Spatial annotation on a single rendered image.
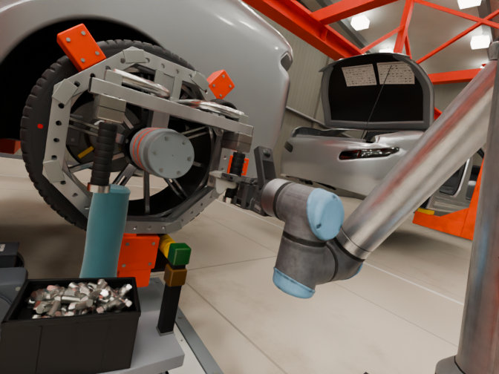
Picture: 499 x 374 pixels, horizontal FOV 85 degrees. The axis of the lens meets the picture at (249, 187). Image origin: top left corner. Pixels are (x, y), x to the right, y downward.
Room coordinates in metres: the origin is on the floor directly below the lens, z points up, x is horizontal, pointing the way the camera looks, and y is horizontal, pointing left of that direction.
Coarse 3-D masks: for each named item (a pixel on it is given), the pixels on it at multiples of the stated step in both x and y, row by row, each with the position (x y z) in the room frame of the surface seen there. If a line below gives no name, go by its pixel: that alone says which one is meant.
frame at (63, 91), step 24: (96, 72) 0.73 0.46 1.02; (168, 72) 0.84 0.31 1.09; (192, 72) 0.88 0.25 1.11; (72, 96) 0.70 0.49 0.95; (48, 144) 0.68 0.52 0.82; (216, 144) 1.02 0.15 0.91; (48, 168) 0.68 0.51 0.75; (216, 168) 0.99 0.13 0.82; (72, 192) 0.72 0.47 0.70; (216, 192) 0.98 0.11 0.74; (168, 216) 0.95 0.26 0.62; (192, 216) 0.94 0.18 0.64
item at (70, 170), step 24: (144, 72) 0.88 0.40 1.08; (192, 96) 0.98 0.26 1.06; (72, 120) 0.79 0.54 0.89; (144, 120) 0.91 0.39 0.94; (120, 144) 0.87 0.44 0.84; (192, 144) 1.18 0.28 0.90; (72, 168) 0.80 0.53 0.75; (192, 168) 1.14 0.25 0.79; (144, 192) 0.94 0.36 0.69; (168, 192) 1.13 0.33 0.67; (192, 192) 1.03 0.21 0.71; (144, 216) 0.92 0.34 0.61
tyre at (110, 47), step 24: (120, 48) 0.83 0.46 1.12; (144, 48) 0.87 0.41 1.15; (48, 72) 0.73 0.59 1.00; (72, 72) 0.76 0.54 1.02; (48, 96) 0.73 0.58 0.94; (24, 120) 0.71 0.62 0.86; (48, 120) 0.74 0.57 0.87; (24, 144) 0.71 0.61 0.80; (48, 192) 0.75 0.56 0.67; (72, 216) 0.79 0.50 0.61
